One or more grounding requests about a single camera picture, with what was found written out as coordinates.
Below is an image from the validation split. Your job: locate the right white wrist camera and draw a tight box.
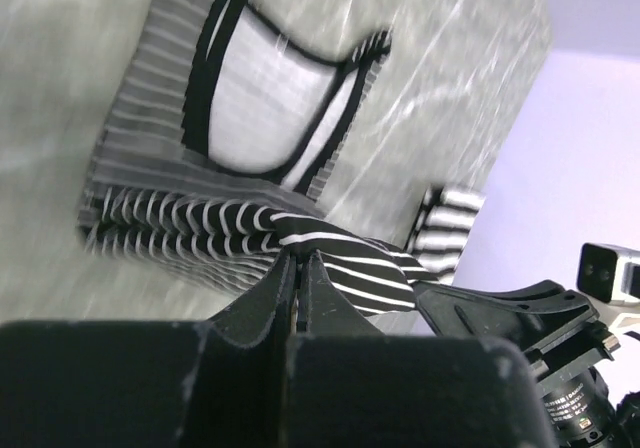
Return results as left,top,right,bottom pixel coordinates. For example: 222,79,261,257
576,243,639,306

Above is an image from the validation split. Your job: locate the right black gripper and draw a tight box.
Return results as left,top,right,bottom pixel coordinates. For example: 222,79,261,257
415,280,620,368

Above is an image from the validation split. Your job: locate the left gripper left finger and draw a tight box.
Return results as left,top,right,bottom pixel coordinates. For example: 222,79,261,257
1,254,298,447

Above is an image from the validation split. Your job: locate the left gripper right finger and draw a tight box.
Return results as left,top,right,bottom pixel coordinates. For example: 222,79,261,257
287,255,555,447

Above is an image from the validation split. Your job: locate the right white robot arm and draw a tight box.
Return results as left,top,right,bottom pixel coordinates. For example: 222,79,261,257
414,280,639,447

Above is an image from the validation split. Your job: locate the wide-striped black white tank top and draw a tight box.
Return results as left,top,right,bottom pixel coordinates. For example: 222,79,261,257
405,184,485,285

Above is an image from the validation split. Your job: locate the thin-striped black white tank top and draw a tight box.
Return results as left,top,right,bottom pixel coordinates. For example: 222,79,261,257
78,0,430,316

